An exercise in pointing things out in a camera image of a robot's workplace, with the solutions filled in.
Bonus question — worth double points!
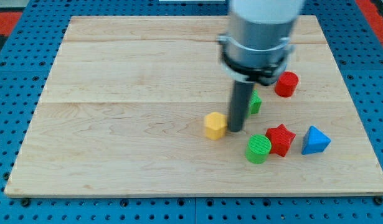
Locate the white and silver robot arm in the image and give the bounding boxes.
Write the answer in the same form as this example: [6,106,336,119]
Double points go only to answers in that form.
[217,0,305,86]

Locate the yellow hexagon block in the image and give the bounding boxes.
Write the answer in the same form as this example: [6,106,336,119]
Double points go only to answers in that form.
[204,111,227,140]

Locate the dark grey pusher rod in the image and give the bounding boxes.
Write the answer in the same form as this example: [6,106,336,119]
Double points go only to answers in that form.
[227,81,255,132]

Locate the green star block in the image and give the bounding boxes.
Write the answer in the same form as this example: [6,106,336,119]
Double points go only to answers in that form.
[247,90,262,116]

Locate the light wooden board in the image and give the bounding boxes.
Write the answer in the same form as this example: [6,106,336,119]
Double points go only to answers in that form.
[4,16,383,198]

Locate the green cylinder block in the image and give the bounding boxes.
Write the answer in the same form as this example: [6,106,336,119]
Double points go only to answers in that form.
[245,134,272,164]

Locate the red star block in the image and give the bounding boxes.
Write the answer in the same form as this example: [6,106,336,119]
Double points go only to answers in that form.
[265,124,296,157]

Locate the red cylinder block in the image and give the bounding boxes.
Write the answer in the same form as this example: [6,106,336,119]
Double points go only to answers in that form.
[275,72,299,98]

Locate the blue triangle block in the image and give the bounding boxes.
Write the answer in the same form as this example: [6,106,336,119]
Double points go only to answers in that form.
[301,126,331,155]

